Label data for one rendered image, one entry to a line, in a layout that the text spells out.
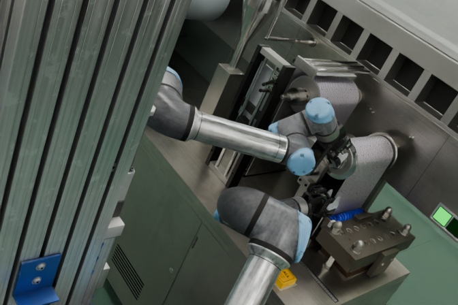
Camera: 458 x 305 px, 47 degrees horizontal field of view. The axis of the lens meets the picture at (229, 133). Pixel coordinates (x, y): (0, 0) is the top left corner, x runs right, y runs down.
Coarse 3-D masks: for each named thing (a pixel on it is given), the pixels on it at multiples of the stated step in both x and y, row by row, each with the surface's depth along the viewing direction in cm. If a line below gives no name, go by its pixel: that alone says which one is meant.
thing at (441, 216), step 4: (440, 208) 190; (436, 212) 191; (440, 212) 190; (444, 212) 188; (436, 216) 191; (440, 216) 190; (444, 216) 189; (448, 216) 187; (440, 220) 190; (444, 220) 189; (444, 224) 189
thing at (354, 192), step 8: (368, 176) 190; (376, 176) 195; (344, 184) 182; (352, 184) 186; (360, 184) 190; (368, 184) 195; (344, 192) 186; (352, 192) 190; (360, 192) 195; (368, 192) 200; (344, 200) 191; (352, 200) 195; (360, 200) 200; (344, 208) 195; (352, 208) 200
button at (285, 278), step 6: (282, 270) 173; (288, 270) 174; (282, 276) 170; (288, 276) 171; (294, 276) 173; (276, 282) 169; (282, 282) 168; (288, 282) 169; (294, 282) 172; (282, 288) 169
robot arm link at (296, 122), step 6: (294, 114) 154; (300, 114) 153; (282, 120) 154; (288, 120) 153; (294, 120) 152; (300, 120) 152; (270, 126) 155; (276, 126) 153; (282, 126) 152; (288, 126) 151; (294, 126) 150; (300, 126) 151; (306, 126) 151; (276, 132) 152; (282, 132) 150; (288, 132) 148; (294, 132) 148; (300, 132) 148; (306, 132) 152
